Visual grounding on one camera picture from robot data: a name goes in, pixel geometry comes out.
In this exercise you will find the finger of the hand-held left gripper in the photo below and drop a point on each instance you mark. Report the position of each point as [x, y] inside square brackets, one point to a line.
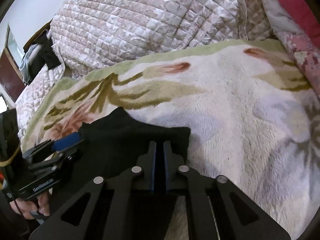
[67, 155]
[67, 140]

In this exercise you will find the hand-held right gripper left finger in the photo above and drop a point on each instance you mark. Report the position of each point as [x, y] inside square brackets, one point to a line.
[153, 172]

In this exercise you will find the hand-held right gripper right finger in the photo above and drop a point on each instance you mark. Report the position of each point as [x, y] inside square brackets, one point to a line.
[167, 172]

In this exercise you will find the black pants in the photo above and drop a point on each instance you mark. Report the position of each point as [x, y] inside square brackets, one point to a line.
[120, 135]

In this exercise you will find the person's left hand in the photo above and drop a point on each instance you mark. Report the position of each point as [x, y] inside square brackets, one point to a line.
[43, 205]

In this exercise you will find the person's dark clothing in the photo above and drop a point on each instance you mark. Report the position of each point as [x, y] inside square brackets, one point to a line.
[12, 225]

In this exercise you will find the brown wooden door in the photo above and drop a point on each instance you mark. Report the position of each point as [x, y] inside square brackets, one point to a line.
[10, 77]

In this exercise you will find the floral fleece blanket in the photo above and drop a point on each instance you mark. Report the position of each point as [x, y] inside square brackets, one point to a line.
[225, 105]

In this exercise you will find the quilted beige bedspread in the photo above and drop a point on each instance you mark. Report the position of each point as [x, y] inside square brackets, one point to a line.
[140, 17]

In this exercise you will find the pink floral quilt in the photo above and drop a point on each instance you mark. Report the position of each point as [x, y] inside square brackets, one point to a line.
[297, 52]

